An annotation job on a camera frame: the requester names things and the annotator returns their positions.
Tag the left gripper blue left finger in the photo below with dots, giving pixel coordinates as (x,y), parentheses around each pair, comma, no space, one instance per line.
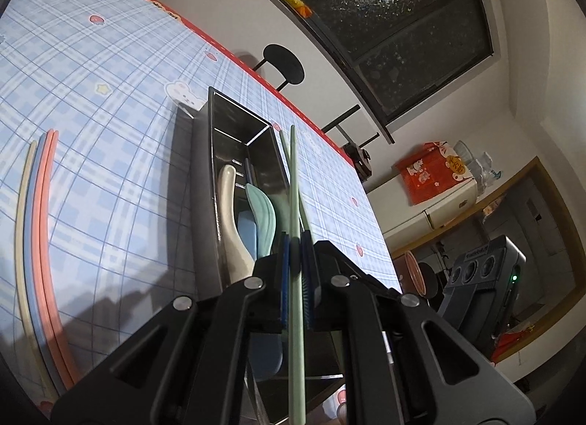
(285,275)

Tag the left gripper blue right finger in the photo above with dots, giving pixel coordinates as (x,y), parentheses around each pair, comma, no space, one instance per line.
(311,283)

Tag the green plastic spoon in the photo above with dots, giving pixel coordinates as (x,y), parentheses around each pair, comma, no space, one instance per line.
(264,217)

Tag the beige plastic spoon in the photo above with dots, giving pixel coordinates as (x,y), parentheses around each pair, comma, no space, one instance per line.
(239,262)

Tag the black metal utensil tray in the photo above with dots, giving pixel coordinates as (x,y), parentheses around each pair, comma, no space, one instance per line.
(225,132)

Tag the blue plastic spoon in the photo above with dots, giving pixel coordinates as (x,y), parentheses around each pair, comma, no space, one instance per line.
(265,351)

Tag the light green chopstick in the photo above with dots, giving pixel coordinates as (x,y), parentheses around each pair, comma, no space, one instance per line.
(297,401)

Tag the pink chopstick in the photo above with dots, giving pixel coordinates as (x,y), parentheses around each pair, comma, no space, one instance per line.
(38,269)
(55,246)

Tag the beige chopstick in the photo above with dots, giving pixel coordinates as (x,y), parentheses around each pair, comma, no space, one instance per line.
(23,263)

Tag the dark blue chopstick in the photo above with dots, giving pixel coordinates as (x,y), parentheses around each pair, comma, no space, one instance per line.
(249,172)

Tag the brown trash bin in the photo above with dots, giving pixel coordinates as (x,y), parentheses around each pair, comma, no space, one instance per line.
(409,274)

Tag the white refrigerator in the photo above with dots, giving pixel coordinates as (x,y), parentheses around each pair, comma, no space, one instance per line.
(402,223)

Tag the electric rice cooker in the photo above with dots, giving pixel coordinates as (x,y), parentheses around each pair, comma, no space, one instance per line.
(361,160)

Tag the red cloth on refrigerator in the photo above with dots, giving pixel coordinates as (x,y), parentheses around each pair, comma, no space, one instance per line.
(431,170)

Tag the black round stool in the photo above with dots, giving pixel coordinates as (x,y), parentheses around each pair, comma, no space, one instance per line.
(285,62)

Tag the blue plaid table mat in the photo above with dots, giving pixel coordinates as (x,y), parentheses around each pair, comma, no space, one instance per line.
(99,72)

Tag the black framed window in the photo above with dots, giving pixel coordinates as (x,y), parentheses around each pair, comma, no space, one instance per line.
(400,56)

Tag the yellow snack bag on sill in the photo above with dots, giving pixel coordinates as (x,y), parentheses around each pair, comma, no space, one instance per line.
(300,7)

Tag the black folding chair frame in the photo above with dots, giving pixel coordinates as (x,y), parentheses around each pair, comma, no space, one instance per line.
(353,125)

